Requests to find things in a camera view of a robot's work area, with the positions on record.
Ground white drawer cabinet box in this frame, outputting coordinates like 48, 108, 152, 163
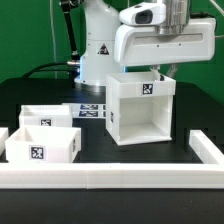
106, 72, 176, 145

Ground black cable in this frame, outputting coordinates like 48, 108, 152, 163
21, 0, 82, 79

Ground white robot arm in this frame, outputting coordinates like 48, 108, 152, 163
75, 0, 216, 87

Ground white marker sheet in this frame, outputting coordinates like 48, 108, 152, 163
67, 103, 106, 119

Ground white block left edge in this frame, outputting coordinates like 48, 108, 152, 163
0, 127, 9, 156

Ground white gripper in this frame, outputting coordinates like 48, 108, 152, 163
114, 18, 216, 81

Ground white drawer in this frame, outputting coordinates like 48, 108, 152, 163
5, 125, 81, 163
19, 105, 73, 127

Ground white corner fence rail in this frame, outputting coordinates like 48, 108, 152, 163
0, 130, 224, 189

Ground white drawer front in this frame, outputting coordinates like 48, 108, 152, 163
5, 125, 81, 163

